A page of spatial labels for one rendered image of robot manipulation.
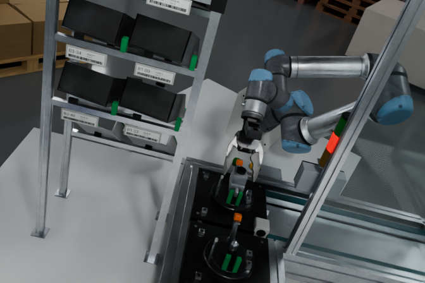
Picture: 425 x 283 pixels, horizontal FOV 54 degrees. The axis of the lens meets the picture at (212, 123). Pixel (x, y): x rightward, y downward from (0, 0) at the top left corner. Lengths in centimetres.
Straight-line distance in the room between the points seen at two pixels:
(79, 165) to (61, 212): 23
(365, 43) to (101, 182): 509
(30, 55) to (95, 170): 243
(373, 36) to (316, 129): 453
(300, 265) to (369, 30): 502
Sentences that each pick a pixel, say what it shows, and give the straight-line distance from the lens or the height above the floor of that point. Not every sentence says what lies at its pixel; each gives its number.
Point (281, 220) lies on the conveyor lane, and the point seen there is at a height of 92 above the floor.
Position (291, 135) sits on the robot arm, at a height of 103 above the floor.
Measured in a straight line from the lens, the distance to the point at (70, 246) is 130.
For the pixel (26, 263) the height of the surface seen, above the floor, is 86.
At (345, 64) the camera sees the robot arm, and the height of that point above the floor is 139.
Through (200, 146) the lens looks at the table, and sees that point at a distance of 176.
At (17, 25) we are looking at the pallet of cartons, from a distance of 370.
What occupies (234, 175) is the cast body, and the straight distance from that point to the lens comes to 129.
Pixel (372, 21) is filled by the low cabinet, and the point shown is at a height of 64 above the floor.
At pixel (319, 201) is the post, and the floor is 117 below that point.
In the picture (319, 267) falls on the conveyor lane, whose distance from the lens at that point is 137.
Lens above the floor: 185
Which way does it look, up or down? 31 degrees down
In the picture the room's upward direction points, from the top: 17 degrees clockwise
